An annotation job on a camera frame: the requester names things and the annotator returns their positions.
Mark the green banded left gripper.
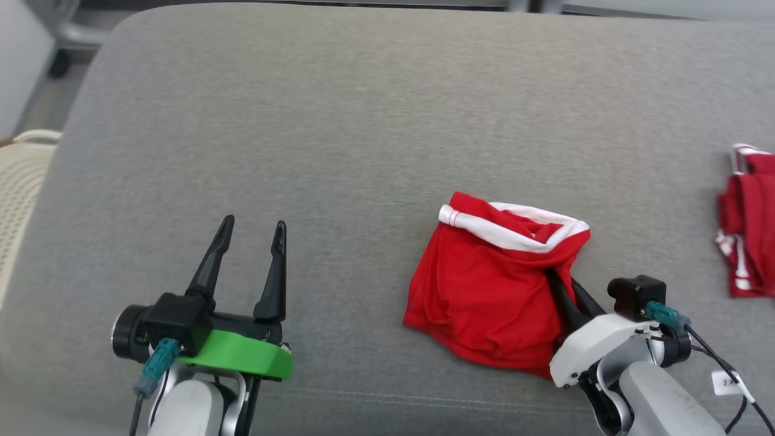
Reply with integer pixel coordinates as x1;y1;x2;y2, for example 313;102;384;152
177;215;295;381

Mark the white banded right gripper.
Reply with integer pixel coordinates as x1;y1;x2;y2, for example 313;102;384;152
545;271;661;388

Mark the red number 23 jersey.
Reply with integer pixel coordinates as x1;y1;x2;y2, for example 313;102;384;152
403;191;591;379

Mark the red jersey with white sleeves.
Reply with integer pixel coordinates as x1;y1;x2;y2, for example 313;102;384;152
716;144;775;299

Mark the cream woven laundry basket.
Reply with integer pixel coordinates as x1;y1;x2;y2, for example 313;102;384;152
0;129;63;309

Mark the black right cable teal plug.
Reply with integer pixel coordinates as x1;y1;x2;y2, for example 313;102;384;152
645;301;775;436

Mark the black cable teal plug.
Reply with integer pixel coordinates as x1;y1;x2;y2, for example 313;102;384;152
129;338;180;436
645;301;775;436

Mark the black left cable teal plug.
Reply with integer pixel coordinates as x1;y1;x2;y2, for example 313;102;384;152
129;338;180;436

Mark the white cable label tag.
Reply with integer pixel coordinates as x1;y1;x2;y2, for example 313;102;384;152
711;371;756;401

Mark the grey frame base with caster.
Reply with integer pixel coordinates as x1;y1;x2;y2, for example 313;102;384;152
24;0;113;79

